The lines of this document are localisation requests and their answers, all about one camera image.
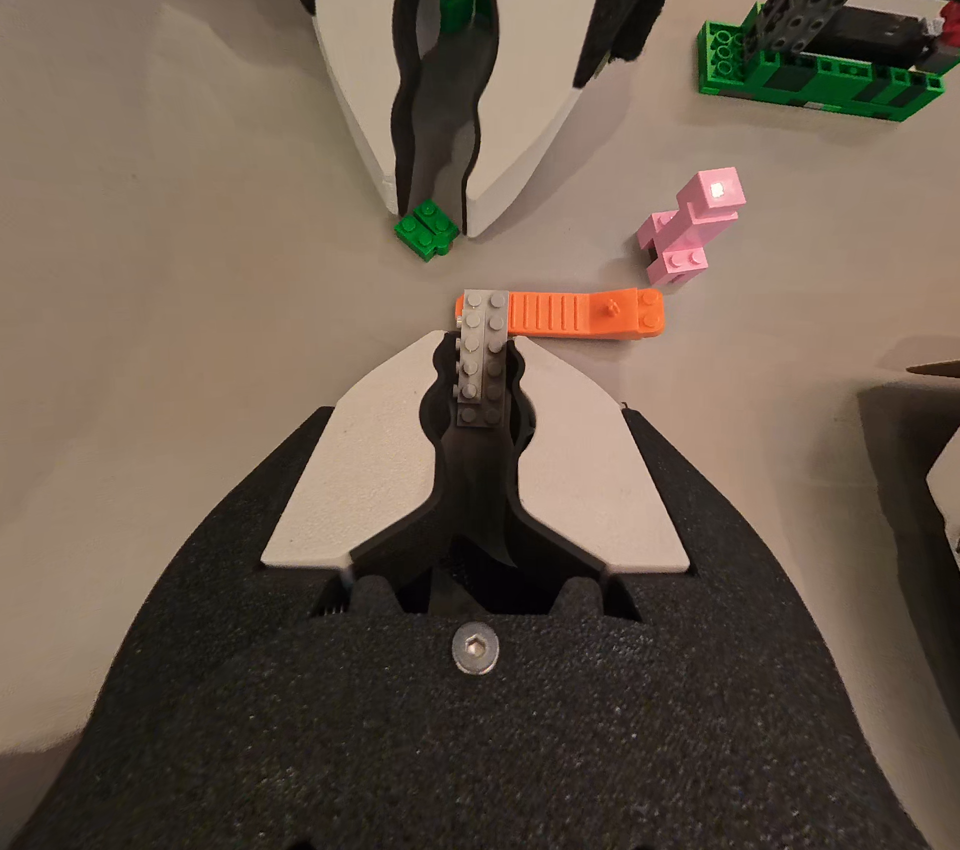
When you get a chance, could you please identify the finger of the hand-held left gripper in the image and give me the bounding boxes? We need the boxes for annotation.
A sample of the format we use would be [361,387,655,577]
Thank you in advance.
[459,0,630,239]
[309,0,440,217]

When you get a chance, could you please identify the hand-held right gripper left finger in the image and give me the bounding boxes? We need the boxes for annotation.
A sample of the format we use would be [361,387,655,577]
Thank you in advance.
[261,331,460,584]

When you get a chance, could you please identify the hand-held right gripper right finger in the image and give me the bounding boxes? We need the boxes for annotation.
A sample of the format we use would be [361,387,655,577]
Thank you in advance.
[506,338,691,584]

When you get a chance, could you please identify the grey toy brick plate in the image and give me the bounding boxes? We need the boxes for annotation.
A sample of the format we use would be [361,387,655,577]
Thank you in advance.
[454,289,516,429]

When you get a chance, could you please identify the green square toy brick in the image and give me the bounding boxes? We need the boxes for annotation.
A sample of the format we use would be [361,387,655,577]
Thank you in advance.
[394,199,460,263]

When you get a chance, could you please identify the orange brick separator tool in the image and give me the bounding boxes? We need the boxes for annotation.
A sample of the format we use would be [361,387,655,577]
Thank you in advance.
[454,289,666,343]

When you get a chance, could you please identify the green grey black brick build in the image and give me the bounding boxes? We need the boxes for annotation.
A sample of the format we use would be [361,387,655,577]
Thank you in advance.
[697,0,960,124]

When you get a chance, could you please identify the pink toy brick pig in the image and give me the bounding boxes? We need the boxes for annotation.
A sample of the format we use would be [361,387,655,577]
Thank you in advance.
[636,167,748,289]

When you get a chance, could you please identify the green cardboard box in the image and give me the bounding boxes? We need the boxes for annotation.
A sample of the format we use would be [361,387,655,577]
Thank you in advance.
[906,358,960,560]

